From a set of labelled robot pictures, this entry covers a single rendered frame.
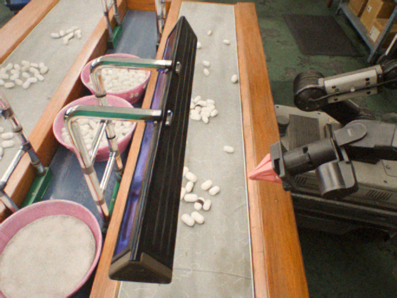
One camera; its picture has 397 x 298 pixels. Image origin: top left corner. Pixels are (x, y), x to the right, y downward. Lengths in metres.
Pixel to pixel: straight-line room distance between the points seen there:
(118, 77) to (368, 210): 1.22
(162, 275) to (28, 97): 0.98
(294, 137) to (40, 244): 1.11
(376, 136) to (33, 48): 1.37
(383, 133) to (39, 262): 0.79
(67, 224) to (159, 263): 0.50
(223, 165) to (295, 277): 0.37
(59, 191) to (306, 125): 1.13
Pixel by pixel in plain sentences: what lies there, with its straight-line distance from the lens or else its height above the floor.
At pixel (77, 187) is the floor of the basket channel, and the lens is 0.97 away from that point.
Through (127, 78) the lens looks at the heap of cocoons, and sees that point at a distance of 1.24.
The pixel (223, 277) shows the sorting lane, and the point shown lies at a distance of 0.74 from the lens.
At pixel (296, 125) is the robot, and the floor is 0.48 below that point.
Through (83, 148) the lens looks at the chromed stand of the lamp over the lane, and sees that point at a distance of 0.58.
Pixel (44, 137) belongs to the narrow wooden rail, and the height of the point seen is 0.76.
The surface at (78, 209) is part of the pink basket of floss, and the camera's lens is 0.83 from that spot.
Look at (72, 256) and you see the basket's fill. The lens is 0.80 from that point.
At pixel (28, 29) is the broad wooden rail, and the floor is 0.76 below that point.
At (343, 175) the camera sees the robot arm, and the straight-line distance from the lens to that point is 0.63.
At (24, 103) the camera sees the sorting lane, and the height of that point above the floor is 0.74.
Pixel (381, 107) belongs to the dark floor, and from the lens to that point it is 2.78.
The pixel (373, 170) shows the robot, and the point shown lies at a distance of 1.48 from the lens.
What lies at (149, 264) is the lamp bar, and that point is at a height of 1.10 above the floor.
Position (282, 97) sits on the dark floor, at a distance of 2.49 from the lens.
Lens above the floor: 1.43
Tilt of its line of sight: 48 degrees down
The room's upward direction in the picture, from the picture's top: 4 degrees clockwise
